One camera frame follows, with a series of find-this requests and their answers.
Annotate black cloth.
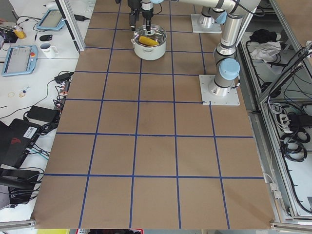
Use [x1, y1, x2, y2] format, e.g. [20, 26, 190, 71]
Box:
[250, 29, 277, 43]

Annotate black computer mouse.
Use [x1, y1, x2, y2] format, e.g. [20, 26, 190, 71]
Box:
[39, 35, 53, 41]

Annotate blue teach pendant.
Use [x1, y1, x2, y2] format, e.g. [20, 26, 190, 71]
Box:
[36, 9, 65, 31]
[1, 45, 38, 77]

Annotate coiled black cable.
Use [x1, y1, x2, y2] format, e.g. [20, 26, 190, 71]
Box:
[280, 136, 308, 163]

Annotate near blue teach pendant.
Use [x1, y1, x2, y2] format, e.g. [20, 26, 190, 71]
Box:
[1, 45, 38, 77]

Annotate white crumpled cloth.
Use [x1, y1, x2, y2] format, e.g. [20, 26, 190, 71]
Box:
[251, 41, 281, 63]

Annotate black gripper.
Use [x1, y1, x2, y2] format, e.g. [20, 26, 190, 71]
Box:
[144, 11, 153, 33]
[127, 0, 142, 31]

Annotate black laptop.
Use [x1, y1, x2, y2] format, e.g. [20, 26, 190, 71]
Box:
[0, 118, 41, 168]

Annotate pale green electric pot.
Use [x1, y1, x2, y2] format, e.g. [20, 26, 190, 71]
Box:
[131, 24, 167, 60]

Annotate yellow cup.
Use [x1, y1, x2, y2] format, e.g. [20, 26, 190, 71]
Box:
[13, 25, 27, 39]

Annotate black power adapter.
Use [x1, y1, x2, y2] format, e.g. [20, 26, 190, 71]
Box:
[26, 106, 60, 123]

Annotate yellow corn cob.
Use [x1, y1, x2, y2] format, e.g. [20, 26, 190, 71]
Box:
[138, 36, 159, 46]

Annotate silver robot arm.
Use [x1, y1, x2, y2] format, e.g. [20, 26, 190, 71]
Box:
[141, 0, 154, 35]
[127, 0, 260, 97]

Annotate far blue teach pendant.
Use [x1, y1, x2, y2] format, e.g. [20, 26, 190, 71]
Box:
[36, 9, 65, 31]

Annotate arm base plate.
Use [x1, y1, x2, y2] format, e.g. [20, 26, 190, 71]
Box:
[199, 75, 240, 106]
[191, 14, 222, 34]

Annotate white mug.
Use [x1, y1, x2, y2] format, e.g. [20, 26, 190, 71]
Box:
[40, 42, 59, 59]

